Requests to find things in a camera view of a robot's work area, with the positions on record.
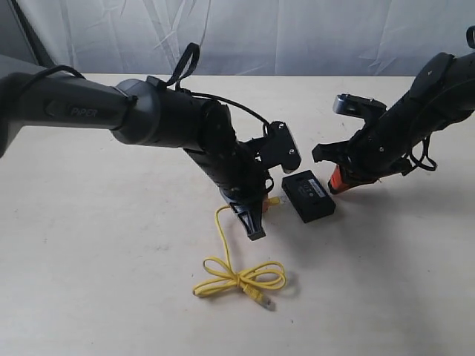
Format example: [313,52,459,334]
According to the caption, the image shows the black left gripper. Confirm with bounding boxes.
[218,142,273,241]

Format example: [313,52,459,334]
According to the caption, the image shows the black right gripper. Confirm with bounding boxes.
[312,107,419,195]

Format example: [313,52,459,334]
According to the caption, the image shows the black network switch box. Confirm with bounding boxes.
[281,170,336,223]

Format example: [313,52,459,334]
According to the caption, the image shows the yellow ethernet cable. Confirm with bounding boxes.
[191,197,289,312]

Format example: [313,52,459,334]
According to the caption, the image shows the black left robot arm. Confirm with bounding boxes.
[1,70,269,240]

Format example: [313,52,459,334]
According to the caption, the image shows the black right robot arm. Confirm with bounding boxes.
[312,53,474,194]

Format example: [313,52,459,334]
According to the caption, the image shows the white wrinkled backdrop curtain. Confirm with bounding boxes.
[19,0,474,76]

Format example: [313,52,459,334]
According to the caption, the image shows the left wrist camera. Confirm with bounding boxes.
[257,121,301,174]

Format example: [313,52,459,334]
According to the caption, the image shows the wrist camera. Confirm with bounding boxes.
[257,121,301,174]
[332,93,387,120]

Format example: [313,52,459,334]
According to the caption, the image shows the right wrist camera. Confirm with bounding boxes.
[332,93,387,120]

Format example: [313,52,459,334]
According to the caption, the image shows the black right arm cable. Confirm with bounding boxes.
[399,136,438,174]

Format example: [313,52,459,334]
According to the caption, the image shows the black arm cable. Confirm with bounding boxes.
[14,42,272,134]
[399,136,438,174]

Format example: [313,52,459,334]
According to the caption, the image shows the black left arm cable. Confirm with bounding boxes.
[14,42,272,134]

